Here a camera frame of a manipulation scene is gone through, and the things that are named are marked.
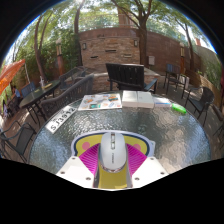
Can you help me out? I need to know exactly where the dark wicker chair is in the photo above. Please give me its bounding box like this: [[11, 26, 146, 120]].
[[40, 73, 95, 121], [59, 65, 88, 90]]

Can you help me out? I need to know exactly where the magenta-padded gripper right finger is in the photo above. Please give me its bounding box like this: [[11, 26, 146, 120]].
[[124, 143, 169, 189]]

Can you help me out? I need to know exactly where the orange umbrella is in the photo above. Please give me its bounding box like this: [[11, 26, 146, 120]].
[[0, 59, 26, 96]]

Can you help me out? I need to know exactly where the green plastic item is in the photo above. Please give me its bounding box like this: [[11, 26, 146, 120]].
[[171, 103, 188, 115]]

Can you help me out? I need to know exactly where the yellow chick-shaped mouse pad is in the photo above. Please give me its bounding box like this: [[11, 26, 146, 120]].
[[70, 130, 156, 190]]

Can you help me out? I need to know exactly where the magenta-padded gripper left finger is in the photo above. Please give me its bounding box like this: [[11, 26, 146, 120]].
[[55, 143, 102, 189]]

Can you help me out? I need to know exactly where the person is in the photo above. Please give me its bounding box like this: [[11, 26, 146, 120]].
[[11, 85, 22, 102]]

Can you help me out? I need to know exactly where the black metal chair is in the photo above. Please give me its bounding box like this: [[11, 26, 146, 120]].
[[0, 120, 37, 164]]

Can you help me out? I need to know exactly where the blue metal chair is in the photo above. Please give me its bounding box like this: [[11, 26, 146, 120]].
[[163, 63, 183, 96]]

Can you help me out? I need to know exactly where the black wooden chair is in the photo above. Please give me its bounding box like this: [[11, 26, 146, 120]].
[[105, 62, 159, 94]]

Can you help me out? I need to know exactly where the dark mesh patio chair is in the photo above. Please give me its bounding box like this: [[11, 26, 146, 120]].
[[184, 86, 215, 128]]

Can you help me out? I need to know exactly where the dark round patio table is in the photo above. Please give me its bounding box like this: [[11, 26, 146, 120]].
[[18, 79, 62, 124]]

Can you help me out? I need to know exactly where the wooden lamp post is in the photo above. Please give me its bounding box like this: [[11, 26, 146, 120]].
[[179, 41, 186, 74], [55, 37, 65, 77]]

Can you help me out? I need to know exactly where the white sign strip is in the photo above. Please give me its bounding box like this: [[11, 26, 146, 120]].
[[44, 105, 78, 135]]

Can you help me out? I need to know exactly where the colourful printed sheet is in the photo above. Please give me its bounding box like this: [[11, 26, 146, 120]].
[[77, 93, 123, 112]]

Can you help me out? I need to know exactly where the blue patio chair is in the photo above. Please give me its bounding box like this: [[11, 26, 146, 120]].
[[20, 81, 37, 98]]

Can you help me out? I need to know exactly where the white computer mouse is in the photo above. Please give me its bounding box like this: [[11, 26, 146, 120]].
[[98, 131, 128, 174]]

